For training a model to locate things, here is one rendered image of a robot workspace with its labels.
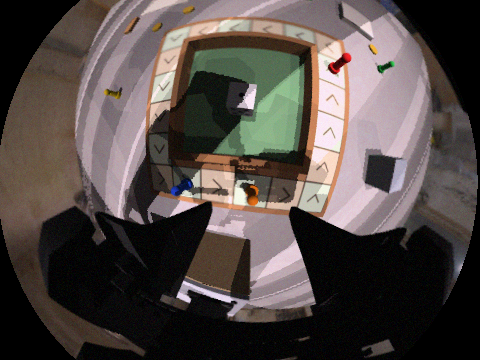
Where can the red pawn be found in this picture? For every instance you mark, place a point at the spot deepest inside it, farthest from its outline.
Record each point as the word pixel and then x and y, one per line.
pixel 335 67

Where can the orange pawn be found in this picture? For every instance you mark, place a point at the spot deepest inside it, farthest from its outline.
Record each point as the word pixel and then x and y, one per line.
pixel 252 191

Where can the yellow game pawn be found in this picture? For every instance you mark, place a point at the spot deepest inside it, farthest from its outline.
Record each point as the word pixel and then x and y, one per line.
pixel 116 94

